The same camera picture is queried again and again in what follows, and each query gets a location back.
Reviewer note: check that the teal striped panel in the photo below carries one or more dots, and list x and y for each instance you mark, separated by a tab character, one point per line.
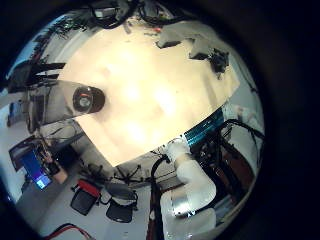
205	128

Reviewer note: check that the brown wooden cabinet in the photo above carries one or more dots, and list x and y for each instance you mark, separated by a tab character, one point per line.
238	173

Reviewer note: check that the black office chair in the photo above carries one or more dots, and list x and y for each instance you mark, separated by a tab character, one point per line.
120	208
83	201

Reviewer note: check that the blue computer monitor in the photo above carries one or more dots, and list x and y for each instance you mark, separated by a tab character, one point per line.
35	170

